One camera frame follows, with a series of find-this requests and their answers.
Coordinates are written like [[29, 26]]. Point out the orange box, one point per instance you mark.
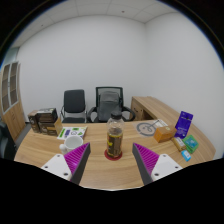
[[164, 134]]

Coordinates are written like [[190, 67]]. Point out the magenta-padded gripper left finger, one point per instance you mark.
[[77, 158]]

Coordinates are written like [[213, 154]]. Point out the small light blue box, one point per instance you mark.
[[186, 155]]

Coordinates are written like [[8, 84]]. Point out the purple upright package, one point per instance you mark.
[[184, 124]]

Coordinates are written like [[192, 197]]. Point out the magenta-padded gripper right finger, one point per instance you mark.
[[146, 159]]

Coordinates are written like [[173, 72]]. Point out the wooden cabinet with glass doors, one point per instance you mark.
[[13, 116]]

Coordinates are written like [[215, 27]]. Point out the small yellow-brown box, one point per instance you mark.
[[179, 143]]

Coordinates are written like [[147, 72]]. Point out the dark brown flat box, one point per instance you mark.
[[46, 115]]

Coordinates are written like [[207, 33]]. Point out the white and grey mug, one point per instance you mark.
[[73, 143]]

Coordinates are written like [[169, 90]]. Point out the clear bag with round print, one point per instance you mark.
[[145, 128]]

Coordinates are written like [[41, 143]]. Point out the white and green leaflet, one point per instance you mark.
[[71, 132]]

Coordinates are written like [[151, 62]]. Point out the brown box with tan side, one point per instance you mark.
[[50, 128]]

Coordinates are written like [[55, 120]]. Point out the clear bottle with black cap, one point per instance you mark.
[[115, 140]]

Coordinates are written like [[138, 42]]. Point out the wooden side desk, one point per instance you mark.
[[150, 105]]

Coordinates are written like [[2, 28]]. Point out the green flat box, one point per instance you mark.
[[190, 143]]

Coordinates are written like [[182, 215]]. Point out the grey backpack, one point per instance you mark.
[[108, 105]]

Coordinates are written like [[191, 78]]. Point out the black mesh armrest office chair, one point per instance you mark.
[[126, 113]]

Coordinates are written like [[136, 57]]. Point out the black leather sofa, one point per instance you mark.
[[2, 143]]

